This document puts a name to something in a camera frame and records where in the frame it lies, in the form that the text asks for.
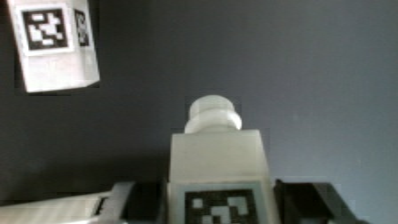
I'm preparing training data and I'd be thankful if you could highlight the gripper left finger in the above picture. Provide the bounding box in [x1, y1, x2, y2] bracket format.
[0, 182, 135, 224]

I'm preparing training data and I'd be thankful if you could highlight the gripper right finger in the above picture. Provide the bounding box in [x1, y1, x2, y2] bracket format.
[274, 180, 368, 224]

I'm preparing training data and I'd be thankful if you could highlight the white table leg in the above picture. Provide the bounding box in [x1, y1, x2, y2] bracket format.
[167, 95, 281, 224]
[5, 0, 100, 93]

